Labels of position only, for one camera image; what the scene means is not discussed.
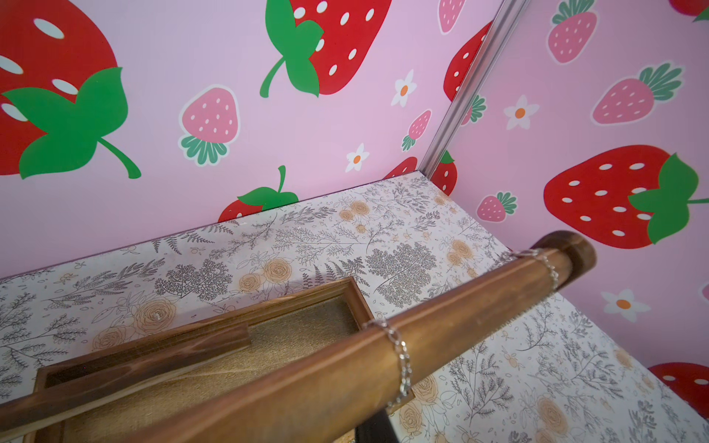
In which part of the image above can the silver necklace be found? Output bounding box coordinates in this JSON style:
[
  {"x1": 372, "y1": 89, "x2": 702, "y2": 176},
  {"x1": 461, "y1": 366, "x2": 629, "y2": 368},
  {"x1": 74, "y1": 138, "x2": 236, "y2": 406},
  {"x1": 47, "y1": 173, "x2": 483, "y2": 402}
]
[
  {"x1": 511, "y1": 247, "x2": 561, "y2": 292},
  {"x1": 362, "y1": 317, "x2": 414, "y2": 411}
]

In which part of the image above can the wooden jewelry display stand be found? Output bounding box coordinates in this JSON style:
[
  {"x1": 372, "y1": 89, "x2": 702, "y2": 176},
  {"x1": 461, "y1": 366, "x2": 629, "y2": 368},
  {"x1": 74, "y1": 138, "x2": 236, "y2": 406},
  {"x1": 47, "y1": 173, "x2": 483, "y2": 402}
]
[{"x1": 1, "y1": 231, "x2": 597, "y2": 442}]

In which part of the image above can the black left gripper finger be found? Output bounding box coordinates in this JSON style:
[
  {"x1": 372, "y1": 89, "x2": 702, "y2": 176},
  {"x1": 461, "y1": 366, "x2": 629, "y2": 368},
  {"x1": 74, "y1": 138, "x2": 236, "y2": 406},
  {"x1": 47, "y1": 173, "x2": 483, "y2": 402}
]
[{"x1": 354, "y1": 411, "x2": 399, "y2": 443}]

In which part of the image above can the aluminium corner post right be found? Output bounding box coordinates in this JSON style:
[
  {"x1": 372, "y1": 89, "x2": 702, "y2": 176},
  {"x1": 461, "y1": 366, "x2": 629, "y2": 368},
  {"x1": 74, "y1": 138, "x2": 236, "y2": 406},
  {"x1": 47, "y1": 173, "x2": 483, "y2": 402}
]
[{"x1": 419, "y1": 0, "x2": 531, "y2": 179}]

